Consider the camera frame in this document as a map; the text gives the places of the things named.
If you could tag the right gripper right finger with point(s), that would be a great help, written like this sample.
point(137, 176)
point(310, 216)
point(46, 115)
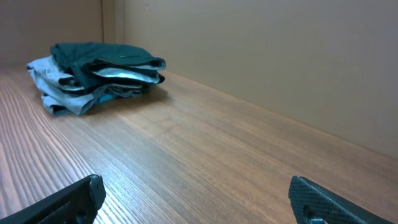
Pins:
point(312, 203)

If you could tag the light blue folded garment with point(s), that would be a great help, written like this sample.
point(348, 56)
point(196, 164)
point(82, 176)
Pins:
point(103, 98)

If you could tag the black shorts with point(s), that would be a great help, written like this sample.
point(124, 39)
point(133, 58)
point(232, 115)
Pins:
point(95, 64)

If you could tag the folded grey shorts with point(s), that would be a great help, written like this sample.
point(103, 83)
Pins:
point(62, 95)

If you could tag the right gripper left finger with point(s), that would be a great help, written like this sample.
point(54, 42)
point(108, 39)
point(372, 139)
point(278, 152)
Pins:
point(76, 204)

